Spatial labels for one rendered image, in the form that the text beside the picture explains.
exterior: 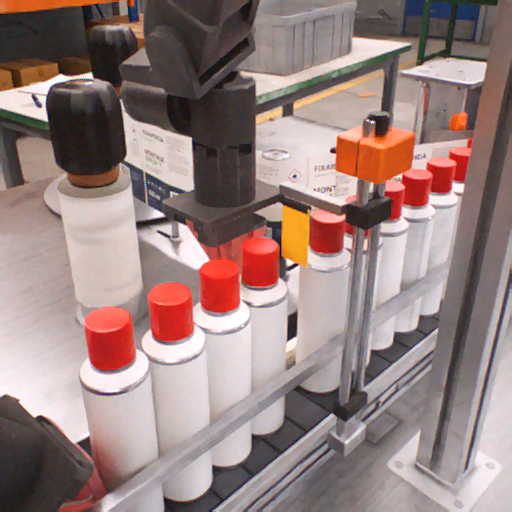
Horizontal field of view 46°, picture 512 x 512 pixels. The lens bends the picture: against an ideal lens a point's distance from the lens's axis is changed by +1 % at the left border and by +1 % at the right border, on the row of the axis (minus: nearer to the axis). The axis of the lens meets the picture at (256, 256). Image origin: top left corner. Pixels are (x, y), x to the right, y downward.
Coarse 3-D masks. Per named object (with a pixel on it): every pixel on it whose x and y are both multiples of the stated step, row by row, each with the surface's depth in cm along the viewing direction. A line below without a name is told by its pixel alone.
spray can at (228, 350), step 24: (216, 264) 50; (216, 288) 48; (216, 312) 49; (240, 312) 50; (216, 336) 49; (240, 336) 50; (216, 360) 50; (240, 360) 51; (216, 384) 52; (240, 384) 52; (216, 408) 53; (240, 432) 55; (216, 456) 56; (240, 456) 57
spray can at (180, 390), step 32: (160, 288) 46; (160, 320) 45; (192, 320) 47; (160, 352) 46; (192, 352) 46; (160, 384) 47; (192, 384) 47; (160, 416) 49; (192, 416) 49; (160, 448) 51; (192, 480) 52
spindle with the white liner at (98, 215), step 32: (64, 96) 63; (96, 96) 64; (64, 128) 64; (96, 128) 65; (64, 160) 66; (96, 160) 66; (64, 192) 68; (96, 192) 68; (128, 192) 70; (64, 224) 71; (96, 224) 69; (128, 224) 72; (96, 256) 71; (128, 256) 73; (96, 288) 73; (128, 288) 75
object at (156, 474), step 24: (408, 288) 69; (432, 288) 72; (384, 312) 65; (336, 336) 61; (312, 360) 58; (288, 384) 56; (240, 408) 52; (264, 408) 54; (216, 432) 50; (168, 456) 48; (192, 456) 49; (144, 480) 46; (96, 504) 44; (120, 504) 44
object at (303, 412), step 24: (408, 336) 75; (384, 360) 71; (288, 408) 64; (312, 408) 64; (288, 432) 61; (264, 456) 58; (216, 480) 56; (240, 480) 56; (168, 504) 53; (192, 504) 53; (216, 504) 54
